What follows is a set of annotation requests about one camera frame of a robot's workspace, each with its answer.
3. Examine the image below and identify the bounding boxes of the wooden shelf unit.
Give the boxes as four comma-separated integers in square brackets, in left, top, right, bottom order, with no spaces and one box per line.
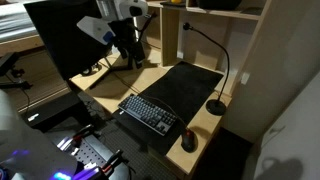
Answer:
[133,0,274,98]

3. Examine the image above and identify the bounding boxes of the white wall outlet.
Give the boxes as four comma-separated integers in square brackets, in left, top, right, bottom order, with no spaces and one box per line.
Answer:
[240,71,251,86]

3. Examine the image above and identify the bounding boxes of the thin black tray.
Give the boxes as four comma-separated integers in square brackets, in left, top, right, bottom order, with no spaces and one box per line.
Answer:
[159,1,188,8]

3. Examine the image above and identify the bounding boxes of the black red computer mouse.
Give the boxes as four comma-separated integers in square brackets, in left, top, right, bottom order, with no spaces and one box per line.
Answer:
[180,128,199,154]

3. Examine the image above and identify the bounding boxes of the small black round device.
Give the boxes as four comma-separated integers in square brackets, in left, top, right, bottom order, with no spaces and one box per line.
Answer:
[81,63,103,77]

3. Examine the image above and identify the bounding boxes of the dark grey mechanical keyboard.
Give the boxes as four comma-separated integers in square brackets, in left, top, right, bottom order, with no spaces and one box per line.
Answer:
[117,93,178,137]

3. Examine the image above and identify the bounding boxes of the thin red cable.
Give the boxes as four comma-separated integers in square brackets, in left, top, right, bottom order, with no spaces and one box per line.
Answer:
[141,94,190,131]

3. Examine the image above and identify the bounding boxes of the black desk mat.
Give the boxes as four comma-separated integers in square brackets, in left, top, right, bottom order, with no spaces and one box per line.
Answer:
[111,60,225,157]

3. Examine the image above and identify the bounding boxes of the white mattress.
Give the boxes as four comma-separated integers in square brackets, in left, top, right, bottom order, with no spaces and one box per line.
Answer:
[0,0,38,43]

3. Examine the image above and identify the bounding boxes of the black textured floor mat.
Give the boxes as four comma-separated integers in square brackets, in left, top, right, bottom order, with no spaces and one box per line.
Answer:
[78,91,181,180]

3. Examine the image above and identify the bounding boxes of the thin black cable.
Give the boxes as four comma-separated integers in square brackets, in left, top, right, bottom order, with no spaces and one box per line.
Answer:
[109,68,143,98]

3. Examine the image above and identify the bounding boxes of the black cabinet box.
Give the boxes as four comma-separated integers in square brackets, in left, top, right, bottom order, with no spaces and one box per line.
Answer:
[21,91,85,133]

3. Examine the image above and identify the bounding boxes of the black camera tripod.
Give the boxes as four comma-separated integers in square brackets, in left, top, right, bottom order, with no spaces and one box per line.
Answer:
[0,52,33,91]

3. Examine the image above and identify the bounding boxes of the red black clamp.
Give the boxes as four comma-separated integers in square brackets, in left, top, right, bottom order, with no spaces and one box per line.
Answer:
[99,149,125,175]
[70,123,96,143]

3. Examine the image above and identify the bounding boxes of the metal perforated mounting plate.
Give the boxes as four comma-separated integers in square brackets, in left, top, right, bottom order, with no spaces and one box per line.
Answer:
[46,129,132,180]

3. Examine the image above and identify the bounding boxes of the black gooseneck desk lamp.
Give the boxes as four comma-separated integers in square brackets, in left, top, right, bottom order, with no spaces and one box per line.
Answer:
[182,21,232,117]

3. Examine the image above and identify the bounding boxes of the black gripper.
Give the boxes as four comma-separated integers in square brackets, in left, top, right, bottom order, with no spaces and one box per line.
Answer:
[109,19,147,70]

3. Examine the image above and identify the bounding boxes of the black computer monitor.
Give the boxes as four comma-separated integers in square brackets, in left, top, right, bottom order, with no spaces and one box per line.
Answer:
[23,0,115,81]

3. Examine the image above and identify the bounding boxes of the black bag on shelf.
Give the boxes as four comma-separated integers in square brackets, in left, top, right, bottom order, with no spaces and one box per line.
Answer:
[195,0,243,11]

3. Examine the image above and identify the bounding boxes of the black monitor stand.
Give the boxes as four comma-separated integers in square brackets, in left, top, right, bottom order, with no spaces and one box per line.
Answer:
[88,53,142,90]

